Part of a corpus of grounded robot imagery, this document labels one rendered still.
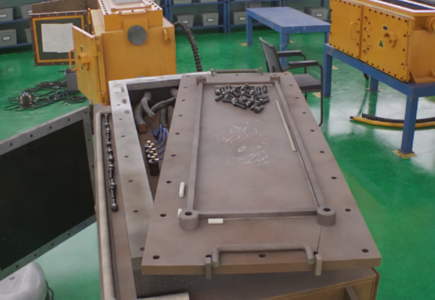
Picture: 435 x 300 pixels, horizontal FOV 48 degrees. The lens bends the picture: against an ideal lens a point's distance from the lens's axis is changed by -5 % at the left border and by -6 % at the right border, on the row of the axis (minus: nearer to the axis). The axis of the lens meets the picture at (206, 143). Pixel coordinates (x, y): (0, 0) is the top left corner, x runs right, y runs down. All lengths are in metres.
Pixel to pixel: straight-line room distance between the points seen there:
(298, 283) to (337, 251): 0.16
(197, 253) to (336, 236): 0.28
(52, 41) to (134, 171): 4.19
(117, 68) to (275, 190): 2.90
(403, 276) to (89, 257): 1.99
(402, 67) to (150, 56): 2.21
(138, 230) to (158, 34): 2.96
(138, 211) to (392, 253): 2.47
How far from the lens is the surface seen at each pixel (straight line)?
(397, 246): 3.50
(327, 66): 6.13
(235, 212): 1.08
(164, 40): 3.95
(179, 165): 1.32
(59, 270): 3.32
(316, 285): 1.12
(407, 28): 4.60
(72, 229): 2.37
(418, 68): 4.89
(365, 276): 1.16
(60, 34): 5.42
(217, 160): 1.33
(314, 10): 10.50
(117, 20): 3.96
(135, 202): 1.21
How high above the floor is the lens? 1.93
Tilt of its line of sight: 23 degrees down
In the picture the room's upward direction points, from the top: 2 degrees counter-clockwise
